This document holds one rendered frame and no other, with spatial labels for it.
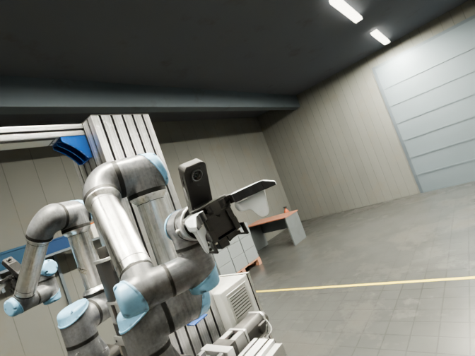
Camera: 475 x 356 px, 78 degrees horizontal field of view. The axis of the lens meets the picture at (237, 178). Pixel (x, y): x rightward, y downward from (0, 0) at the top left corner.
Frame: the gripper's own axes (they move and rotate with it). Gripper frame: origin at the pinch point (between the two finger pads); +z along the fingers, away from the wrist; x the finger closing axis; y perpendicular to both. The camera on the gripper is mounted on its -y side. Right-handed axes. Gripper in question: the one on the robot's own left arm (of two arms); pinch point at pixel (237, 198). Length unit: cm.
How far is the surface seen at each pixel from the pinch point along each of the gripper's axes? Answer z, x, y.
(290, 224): -511, -363, 164
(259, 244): -623, -326, 192
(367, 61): -399, -720, -97
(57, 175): -505, 5, -126
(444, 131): -309, -718, 133
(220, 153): -649, -359, -62
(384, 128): -417, -689, 74
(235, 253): -490, -200, 140
